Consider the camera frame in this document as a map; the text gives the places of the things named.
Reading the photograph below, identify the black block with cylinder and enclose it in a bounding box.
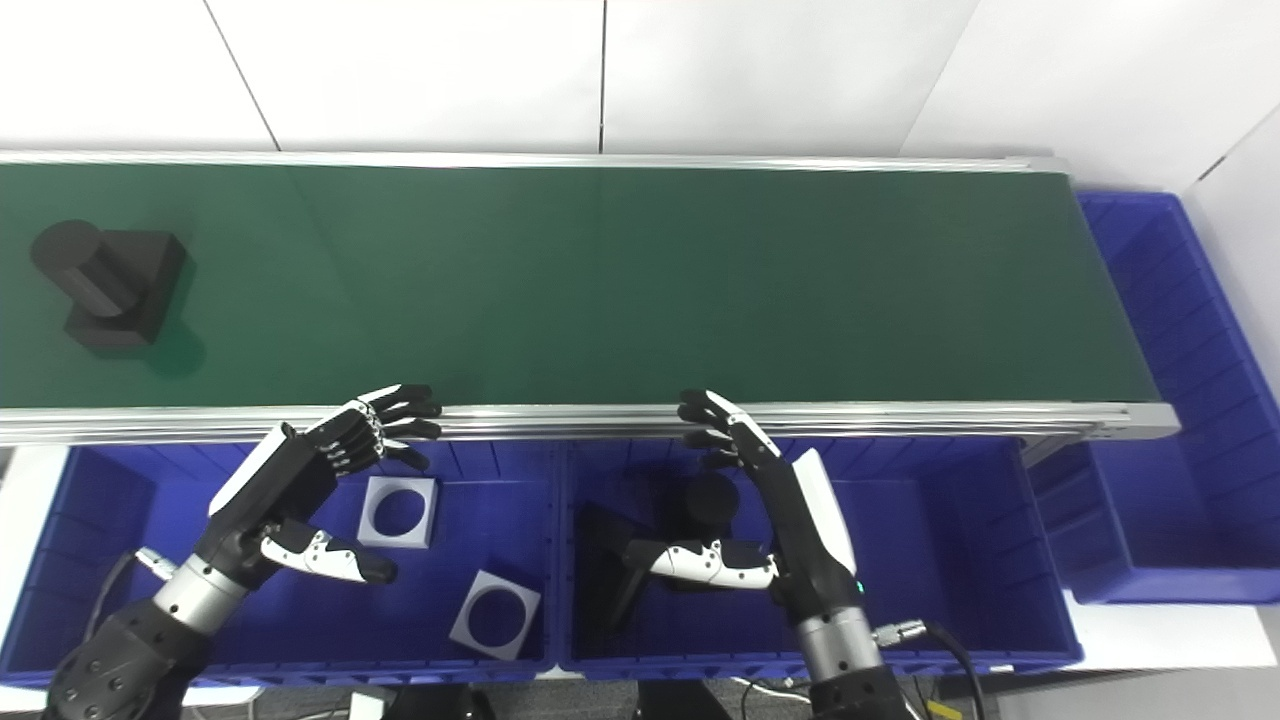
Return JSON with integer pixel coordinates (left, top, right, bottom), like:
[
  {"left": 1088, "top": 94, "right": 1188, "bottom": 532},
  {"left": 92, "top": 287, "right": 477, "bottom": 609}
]
[
  {"left": 30, "top": 220, "right": 189, "bottom": 351},
  {"left": 575, "top": 472, "right": 773, "bottom": 631}
]

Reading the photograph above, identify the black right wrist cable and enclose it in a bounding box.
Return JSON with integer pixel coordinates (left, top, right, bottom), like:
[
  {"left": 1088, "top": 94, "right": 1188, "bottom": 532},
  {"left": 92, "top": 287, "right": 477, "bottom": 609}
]
[{"left": 873, "top": 619, "right": 988, "bottom": 720}]

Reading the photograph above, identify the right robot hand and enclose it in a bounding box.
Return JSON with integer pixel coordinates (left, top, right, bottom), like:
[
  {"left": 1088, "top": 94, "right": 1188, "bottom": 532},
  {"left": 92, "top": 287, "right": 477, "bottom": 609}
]
[{"left": 622, "top": 390, "right": 866, "bottom": 623}]

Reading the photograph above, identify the empty blue bin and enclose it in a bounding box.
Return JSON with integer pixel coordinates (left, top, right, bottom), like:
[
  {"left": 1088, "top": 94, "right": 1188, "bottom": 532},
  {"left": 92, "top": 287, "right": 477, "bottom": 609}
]
[{"left": 1030, "top": 192, "right": 1280, "bottom": 606}]

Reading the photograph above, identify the green conveyor belt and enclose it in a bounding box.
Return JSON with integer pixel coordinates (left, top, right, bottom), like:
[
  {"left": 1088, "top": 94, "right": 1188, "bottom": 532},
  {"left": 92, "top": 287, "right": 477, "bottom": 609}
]
[
  {"left": 0, "top": 163, "right": 1161, "bottom": 409},
  {"left": 0, "top": 150, "right": 1183, "bottom": 448}
]

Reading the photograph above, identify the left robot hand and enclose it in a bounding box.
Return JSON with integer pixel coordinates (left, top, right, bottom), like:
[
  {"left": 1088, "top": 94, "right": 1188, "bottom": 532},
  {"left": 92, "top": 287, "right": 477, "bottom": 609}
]
[{"left": 195, "top": 385, "right": 442, "bottom": 586}]

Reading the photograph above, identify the blue bin with grey parts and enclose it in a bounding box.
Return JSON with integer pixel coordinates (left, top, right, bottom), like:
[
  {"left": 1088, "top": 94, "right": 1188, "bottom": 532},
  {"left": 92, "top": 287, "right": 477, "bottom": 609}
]
[{"left": 0, "top": 440, "right": 561, "bottom": 689}]

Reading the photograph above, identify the blue bin with black parts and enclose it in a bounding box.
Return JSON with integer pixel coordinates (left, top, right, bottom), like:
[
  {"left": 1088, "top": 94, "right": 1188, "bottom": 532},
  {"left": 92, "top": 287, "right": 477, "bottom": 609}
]
[{"left": 555, "top": 435, "right": 1086, "bottom": 681}]

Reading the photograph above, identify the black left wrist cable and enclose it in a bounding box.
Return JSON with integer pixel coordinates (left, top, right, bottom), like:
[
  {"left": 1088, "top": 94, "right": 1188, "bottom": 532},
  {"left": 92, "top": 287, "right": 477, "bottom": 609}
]
[{"left": 85, "top": 547, "right": 181, "bottom": 641}]

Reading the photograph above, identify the white cable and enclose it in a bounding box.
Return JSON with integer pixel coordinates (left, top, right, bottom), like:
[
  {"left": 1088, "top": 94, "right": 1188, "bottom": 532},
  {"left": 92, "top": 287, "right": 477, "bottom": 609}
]
[{"left": 728, "top": 678, "right": 813, "bottom": 713}]

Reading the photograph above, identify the grey square plate with hole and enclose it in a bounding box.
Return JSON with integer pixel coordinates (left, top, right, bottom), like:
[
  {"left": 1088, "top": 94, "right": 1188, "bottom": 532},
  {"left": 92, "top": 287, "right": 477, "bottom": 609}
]
[
  {"left": 357, "top": 475, "right": 439, "bottom": 550},
  {"left": 448, "top": 570, "right": 542, "bottom": 661}
]

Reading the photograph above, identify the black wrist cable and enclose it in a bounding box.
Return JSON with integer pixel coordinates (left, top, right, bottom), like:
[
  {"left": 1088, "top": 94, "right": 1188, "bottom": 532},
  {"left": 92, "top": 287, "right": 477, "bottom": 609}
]
[
  {"left": 873, "top": 619, "right": 988, "bottom": 720},
  {"left": 85, "top": 547, "right": 181, "bottom": 641}
]

